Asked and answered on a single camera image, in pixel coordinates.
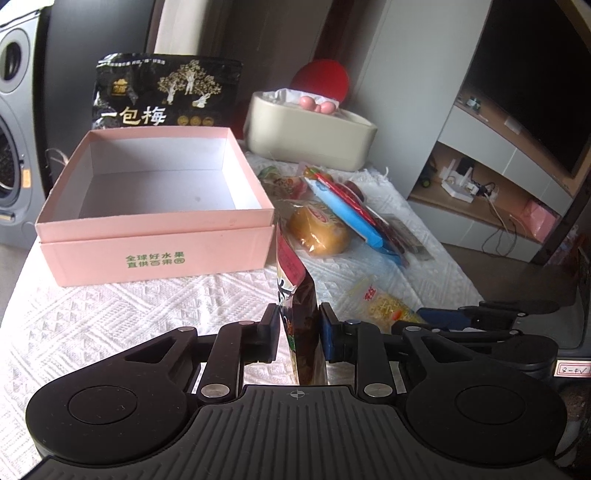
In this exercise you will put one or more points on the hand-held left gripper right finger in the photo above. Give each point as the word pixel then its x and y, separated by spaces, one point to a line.
pixel 328 333

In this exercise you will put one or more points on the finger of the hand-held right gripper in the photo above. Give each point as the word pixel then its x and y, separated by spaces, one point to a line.
pixel 443 318
pixel 461 336

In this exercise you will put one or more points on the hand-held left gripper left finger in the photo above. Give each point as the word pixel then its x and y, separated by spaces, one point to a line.
pixel 267 337

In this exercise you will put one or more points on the dark red snack packet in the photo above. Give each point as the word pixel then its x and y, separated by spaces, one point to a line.
pixel 300 295

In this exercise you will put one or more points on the yellow noodle snack packet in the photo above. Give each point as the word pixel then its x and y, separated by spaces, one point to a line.
pixel 383 304

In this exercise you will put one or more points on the bread bun packet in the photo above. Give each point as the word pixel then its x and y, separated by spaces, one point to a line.
pixel 318 230

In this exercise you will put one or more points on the blue snack packet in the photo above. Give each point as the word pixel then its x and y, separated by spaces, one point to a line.
pixel 353 217

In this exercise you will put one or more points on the pink cardboard box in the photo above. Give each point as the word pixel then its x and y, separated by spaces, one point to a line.
pixel 157 230

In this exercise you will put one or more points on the white knit tablecloth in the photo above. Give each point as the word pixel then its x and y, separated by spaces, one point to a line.
pixel 138 323

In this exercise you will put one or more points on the pink bag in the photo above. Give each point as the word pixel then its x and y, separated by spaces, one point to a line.
pixel 538 221

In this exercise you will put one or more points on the white router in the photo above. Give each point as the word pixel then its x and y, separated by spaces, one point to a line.
pixel 457 182

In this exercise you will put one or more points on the orange green snack packet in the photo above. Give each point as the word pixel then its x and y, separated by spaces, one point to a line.
pixel 282 183

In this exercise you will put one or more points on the cream oval bin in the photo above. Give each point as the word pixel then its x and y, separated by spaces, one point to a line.
pixel 304 136

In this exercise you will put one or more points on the small white device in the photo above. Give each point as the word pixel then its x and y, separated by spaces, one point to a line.
pixel 472 102

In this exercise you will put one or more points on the pink toy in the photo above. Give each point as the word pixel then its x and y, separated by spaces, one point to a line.
pixel 318 105

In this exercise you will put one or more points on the white tissue paper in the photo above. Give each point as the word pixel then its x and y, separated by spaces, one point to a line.
pixel 284 95

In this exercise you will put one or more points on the red round object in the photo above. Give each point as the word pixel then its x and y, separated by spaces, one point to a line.
pixel 323 78

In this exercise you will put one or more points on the black television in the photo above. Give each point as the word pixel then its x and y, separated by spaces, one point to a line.
pixel 531 78

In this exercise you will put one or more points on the black gold-print snack bag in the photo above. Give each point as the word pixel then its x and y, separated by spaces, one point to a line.
pixel 171 92

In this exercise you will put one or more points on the thin brown ribbon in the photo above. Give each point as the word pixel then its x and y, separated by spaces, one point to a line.
pixel 56 156

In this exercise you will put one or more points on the grey washing machine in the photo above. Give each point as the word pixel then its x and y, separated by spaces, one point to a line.
pixel 16 138

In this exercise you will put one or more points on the white wooden wall cabinet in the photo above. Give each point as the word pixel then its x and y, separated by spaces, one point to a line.
pixel 489 152

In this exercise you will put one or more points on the white wall socket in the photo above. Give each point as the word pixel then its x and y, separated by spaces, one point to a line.
pixel 513 124

